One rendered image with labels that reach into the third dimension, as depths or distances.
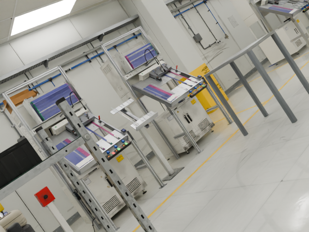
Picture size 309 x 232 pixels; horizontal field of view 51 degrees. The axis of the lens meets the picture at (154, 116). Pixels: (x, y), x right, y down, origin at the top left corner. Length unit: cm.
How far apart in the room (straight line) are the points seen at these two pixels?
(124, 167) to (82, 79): 244
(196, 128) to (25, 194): 270
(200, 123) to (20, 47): 321
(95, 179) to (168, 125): 126
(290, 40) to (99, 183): 475
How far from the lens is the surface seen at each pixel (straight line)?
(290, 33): 713
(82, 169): 344
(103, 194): 381
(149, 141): 390
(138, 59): 466
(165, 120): 436
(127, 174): 395
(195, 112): 469
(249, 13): 723
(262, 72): 310
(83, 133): 118
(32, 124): 409
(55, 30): 621
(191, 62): 654
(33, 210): 529
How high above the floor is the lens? 92
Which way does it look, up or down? 3 degrees down
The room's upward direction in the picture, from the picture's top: 34 degrees counter-clockwise
